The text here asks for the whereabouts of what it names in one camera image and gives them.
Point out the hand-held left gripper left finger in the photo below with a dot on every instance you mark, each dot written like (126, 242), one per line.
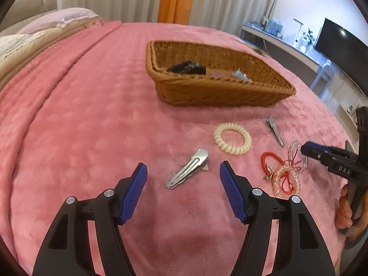
(134, 191)

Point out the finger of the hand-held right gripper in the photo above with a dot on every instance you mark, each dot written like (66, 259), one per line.
(309, 151)
(317, 146)

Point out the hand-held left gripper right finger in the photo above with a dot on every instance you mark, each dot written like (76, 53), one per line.
(232, 191)

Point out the large silver hair clip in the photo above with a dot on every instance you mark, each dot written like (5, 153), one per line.
(188, 168)

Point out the brown wicker basket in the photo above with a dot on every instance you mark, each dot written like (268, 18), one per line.
(258, 74)

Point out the person's right hand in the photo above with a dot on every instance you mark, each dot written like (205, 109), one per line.
(343, 207)

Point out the small silver hair clip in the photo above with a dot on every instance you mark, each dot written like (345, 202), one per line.
(275, 129)

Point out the pink fleece blanket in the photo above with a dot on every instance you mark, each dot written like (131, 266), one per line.
(86, 115)

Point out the black monitor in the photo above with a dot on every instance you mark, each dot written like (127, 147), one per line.
(342, 46)

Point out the light blue hair accessory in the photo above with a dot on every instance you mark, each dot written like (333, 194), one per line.
(240, 75)

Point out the white desk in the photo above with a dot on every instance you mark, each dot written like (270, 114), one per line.
(287, 41)

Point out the small potted plant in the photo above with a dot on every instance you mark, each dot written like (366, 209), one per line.
(310, 36)

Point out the pink hair accessory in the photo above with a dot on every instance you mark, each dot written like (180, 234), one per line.
(215, 74)

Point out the white desk lamp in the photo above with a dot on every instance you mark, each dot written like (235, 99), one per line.
(299, 28)

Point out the row of books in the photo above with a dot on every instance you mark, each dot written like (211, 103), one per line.
(271, 24)

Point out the black hair accessory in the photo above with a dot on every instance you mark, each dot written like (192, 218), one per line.
(187, 67)

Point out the white sheer curtain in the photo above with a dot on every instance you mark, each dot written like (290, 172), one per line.
(230, 3)

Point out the cream duvet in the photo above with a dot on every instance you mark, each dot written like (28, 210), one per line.
(43, 41)

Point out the lilac pillow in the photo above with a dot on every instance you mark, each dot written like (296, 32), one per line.
(63, 17)

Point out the white patterned pillow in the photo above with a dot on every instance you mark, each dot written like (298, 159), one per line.
(14, 44)

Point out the beige headboard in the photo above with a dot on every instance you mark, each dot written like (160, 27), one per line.
(34, 3)

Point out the wall power outlet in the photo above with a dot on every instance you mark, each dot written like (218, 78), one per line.
(350, 109)

